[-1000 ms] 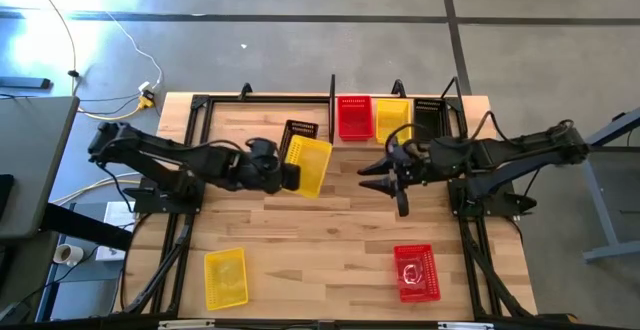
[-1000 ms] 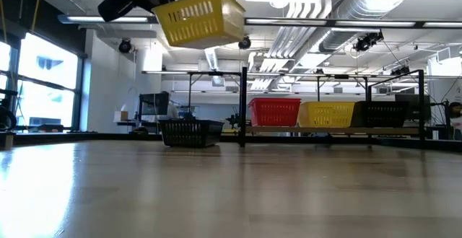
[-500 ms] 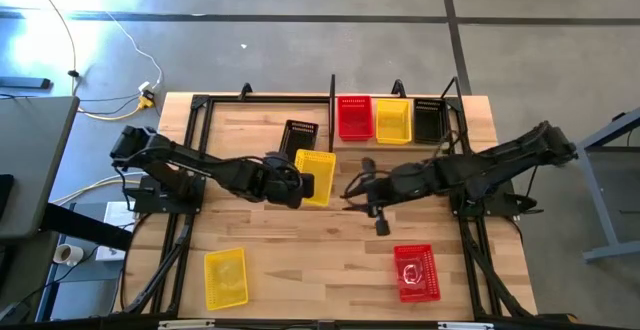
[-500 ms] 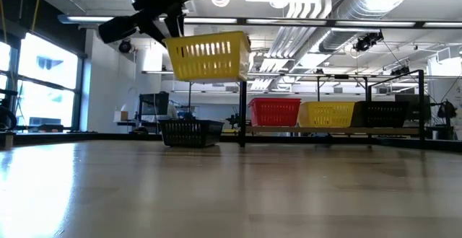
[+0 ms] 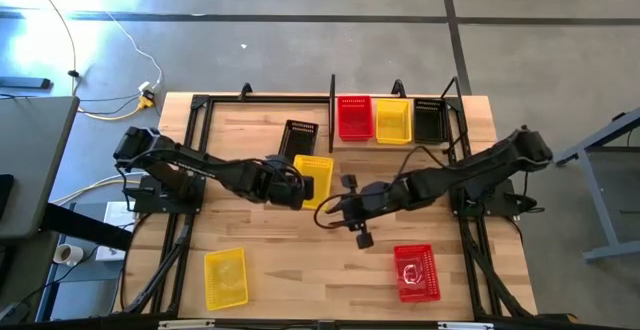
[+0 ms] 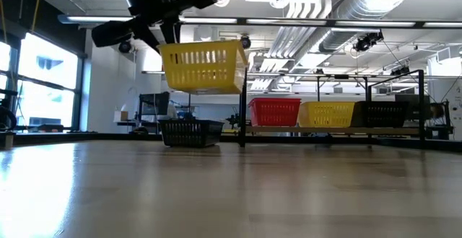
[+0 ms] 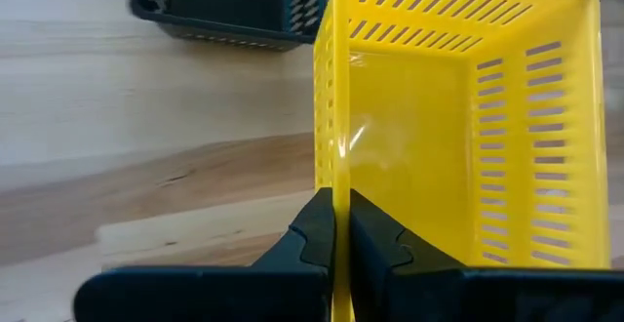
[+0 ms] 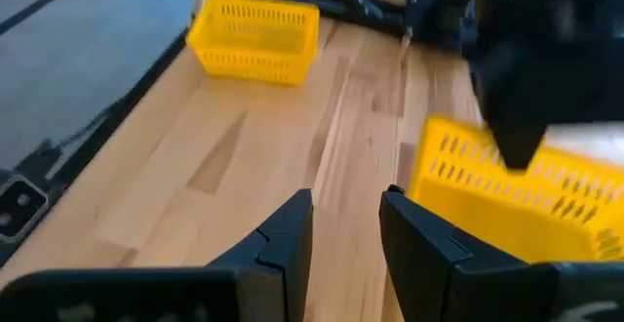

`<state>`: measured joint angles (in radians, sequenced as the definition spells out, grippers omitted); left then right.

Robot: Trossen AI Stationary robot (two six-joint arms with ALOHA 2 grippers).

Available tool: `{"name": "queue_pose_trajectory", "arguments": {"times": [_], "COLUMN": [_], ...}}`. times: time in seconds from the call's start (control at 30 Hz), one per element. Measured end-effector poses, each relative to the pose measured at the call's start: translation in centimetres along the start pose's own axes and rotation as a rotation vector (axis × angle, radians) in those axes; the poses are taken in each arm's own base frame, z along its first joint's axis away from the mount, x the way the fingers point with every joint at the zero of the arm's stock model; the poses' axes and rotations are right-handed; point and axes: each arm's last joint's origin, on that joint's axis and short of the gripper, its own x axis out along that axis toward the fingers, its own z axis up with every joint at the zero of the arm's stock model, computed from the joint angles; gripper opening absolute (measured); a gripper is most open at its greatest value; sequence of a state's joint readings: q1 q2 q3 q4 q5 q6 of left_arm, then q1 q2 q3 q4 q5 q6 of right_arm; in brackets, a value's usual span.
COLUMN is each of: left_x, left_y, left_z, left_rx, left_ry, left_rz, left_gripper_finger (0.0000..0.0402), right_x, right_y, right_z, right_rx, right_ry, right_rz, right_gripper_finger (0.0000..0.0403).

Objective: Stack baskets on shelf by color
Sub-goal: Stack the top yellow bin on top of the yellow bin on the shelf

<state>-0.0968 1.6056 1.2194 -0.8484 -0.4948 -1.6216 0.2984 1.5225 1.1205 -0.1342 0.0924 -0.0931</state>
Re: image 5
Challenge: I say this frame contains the red plastic basket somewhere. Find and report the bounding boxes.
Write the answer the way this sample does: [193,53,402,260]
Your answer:
[392,243,442,304]
[337,95,375,143]

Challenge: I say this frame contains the black floor strip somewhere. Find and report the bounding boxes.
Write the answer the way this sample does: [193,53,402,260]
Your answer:
[0,76,53,91]

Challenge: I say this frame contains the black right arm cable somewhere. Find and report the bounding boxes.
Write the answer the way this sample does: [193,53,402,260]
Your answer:
[313,191,351,231]

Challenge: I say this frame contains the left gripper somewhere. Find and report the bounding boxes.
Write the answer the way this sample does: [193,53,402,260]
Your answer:
[249,155,316,212]

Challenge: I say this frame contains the black plastic basket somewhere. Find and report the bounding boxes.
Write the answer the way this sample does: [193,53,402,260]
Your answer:
[277,118,320,164]
[412,97,450,145]

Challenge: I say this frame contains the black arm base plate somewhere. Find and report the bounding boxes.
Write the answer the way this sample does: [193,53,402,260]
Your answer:
[130,173,207,215]
[449,177,524,219]

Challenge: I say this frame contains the black desk leg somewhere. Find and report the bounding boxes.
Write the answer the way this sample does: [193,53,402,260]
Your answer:
[39,202,134,251]

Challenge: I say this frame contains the white flat box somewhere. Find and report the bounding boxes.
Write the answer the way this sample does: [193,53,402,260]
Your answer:
[94,200,136,262]

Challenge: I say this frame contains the yellow plastic basket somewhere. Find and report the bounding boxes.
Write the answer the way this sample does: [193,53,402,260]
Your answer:
[374,98,413,146]
[203,247,250,312]
[292,153,335,211]

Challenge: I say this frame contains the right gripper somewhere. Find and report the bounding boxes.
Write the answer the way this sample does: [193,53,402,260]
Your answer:
[339,173,409,251]

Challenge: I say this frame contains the white cable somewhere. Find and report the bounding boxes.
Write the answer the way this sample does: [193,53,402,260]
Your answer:
[102,9,164,91]

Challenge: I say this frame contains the white frame bracket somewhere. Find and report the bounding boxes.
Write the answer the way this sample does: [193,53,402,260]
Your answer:
[158,319,216,330]
[437,321,495,330]

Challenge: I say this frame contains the white mug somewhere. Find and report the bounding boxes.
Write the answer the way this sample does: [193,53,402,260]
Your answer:
[52,243,85,267]

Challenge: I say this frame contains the white and yellow power plug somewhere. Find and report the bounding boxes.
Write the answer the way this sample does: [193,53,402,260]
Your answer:
[137,80,157,110]

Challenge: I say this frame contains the pale yellow cable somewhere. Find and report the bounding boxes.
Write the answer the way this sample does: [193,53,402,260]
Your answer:
[49,175,132,206]

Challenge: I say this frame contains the black aluminium table frame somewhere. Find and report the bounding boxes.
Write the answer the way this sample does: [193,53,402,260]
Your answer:
[119,82,640,330]

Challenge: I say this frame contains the grey metal desk frame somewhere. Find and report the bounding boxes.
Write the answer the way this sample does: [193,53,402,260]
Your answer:
[552,107,640,264]

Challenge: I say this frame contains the grey side table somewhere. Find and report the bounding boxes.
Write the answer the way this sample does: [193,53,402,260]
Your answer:
[0,94,81,241]

